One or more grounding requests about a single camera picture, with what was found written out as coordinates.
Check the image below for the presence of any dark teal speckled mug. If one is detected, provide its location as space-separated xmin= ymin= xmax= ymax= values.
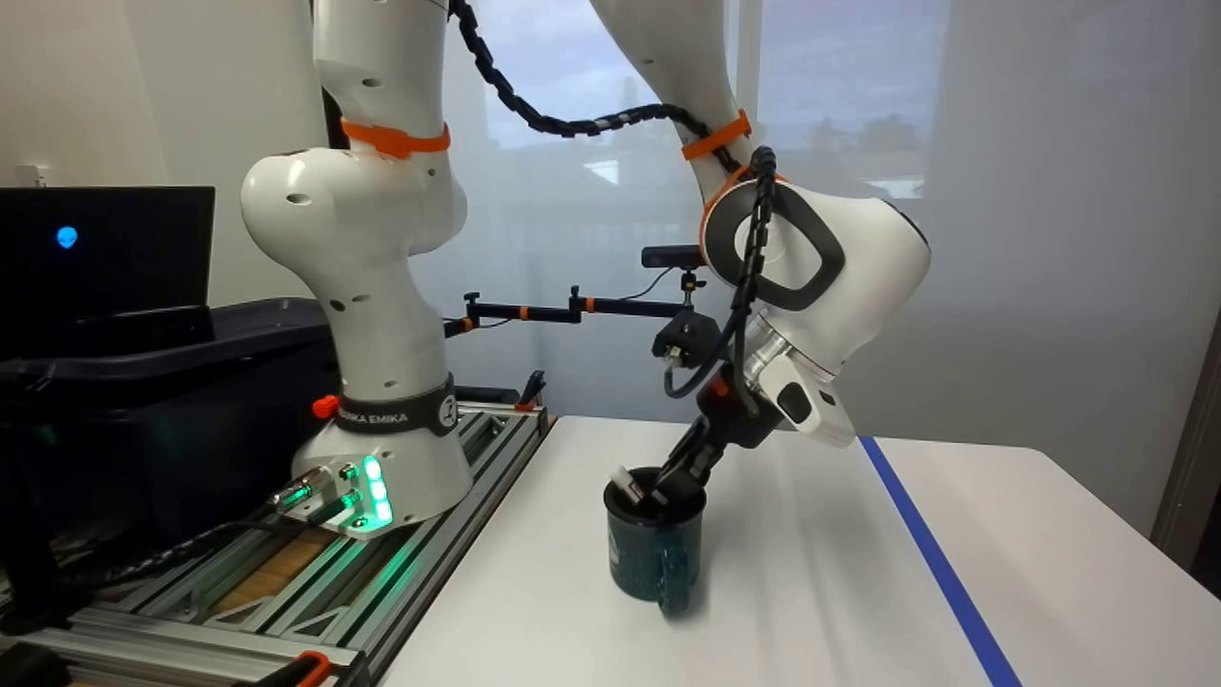
xmin=601 ymin=462 xmax=711 ymax=622

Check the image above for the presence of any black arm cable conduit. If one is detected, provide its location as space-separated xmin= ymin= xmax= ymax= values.
xmin=447 ymin=0 xmax=781 ymax=404

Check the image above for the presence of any marker pen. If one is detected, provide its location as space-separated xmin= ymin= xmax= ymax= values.
xmin=608 ymin=467 xmax=653 ymax=505

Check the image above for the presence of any white sheer curtain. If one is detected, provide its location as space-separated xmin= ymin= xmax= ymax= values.
xmin=339 ymin=0 xmax=1221 ymax=537

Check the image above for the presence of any long blue tape strip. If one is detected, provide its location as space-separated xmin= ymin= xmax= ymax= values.
xmin=854 ymin=431 xmax=1028 ymax=687

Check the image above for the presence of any orange velcro strap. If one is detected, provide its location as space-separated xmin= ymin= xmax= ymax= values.
xmin=678 ymin=105 xmax=756 ymax=164
xmin=339 ymin=113 xmax=456 ymax=164

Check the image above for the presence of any black orange clamp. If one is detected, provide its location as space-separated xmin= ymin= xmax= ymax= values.
xmin=512 ymin=365 xmax=550 ymax=414
xmin=259 ymin=645 xmax=339 ymax=687

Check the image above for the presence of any white wrist adapter box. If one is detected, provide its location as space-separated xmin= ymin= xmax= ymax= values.
xmin=742 ymin=337 xmax=858 ymax=450

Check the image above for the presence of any black exterior camera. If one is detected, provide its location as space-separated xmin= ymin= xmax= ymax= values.
xmin=638 ymin=239 xmax=711 ymax=269

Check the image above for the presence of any black monitor with blue light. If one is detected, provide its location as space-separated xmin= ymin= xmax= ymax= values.
xmin=0 ymin=184 xmax=219 ymax=362

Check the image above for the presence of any black storage bin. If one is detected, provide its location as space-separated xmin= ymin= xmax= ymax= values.
xmin=0 ymin=296 xmax=345 ymax=604

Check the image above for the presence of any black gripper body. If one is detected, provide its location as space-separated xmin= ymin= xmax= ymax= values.
xmin=687 ymin=378 xmax=788 ymax=467

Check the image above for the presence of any aluminium rail base frame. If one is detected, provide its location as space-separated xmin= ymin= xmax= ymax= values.
xmin=0 ymin=395 xmax=559 ymax=687

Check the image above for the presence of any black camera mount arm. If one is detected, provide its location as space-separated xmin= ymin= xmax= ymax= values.
xmin=440 ymin=268 xmax=708 ymax=343

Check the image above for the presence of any grey braided base cable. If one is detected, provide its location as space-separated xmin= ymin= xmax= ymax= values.
xmin=72 ymin=501 xmax=320 ymax=586

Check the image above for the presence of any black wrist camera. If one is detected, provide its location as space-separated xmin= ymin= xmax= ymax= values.
xmin=650 ymin=305 xmax=725 ymax=374

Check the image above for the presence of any brown wooden board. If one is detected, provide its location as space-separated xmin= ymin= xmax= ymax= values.
xmin=208 ymin=528 xmax=339 ymax=622

